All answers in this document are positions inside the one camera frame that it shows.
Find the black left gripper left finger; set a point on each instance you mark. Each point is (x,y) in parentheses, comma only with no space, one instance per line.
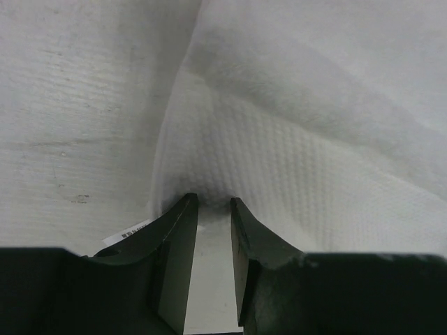
(139,285)

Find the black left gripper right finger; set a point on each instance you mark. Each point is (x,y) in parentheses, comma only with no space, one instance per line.
(280,289)

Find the white towels pile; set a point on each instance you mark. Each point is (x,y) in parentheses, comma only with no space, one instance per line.
(328,118)

